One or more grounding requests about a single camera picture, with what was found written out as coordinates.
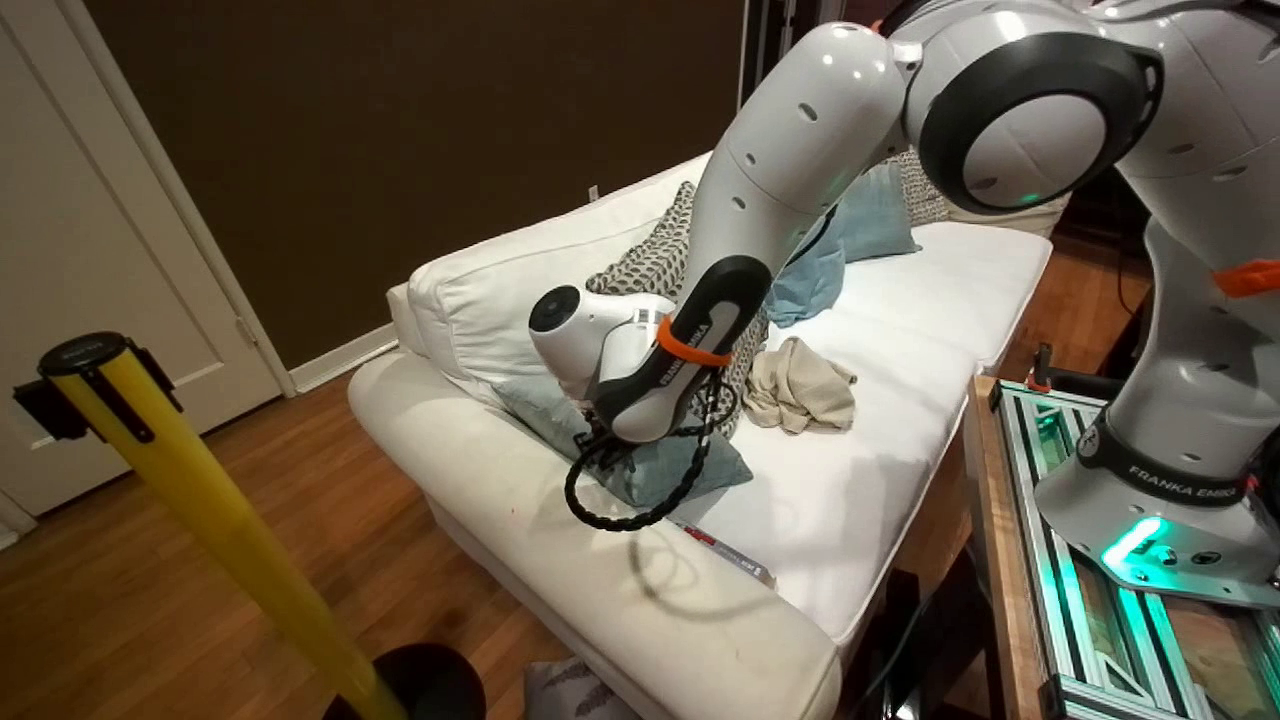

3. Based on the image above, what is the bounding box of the light blue square pillow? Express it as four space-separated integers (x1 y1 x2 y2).
765 159 922 334
495 375 754 518

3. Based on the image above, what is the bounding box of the leaf patterned grey pillow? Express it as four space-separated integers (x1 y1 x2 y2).
580 176 703 303

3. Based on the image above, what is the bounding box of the white sofa back cushion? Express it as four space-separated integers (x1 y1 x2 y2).
382 152 712 449

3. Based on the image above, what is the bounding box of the crumpled beige cloth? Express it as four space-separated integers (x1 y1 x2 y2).
739 334 858 440

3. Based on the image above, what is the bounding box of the white fabric sofa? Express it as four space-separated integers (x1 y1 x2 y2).
343 149 1059 720

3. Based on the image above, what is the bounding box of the grey cloth on floor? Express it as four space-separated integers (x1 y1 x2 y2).
521 656 642 720

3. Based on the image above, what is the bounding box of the black round stanchion base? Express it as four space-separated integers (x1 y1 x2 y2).
318 642 490 720

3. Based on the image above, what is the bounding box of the white panel door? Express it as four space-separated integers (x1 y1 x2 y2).
0 0 289 527

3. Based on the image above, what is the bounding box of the orange arm strap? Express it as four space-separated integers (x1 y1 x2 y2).
648 317 734 375
1207 256 1280 303

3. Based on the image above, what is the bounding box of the black coiled robot cable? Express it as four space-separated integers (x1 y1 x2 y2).
561 375 742 536

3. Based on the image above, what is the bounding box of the yellow stanchion post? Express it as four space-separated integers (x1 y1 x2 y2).
12 330 410 720

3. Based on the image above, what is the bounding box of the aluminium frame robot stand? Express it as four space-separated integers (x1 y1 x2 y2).
957 369 1280 720

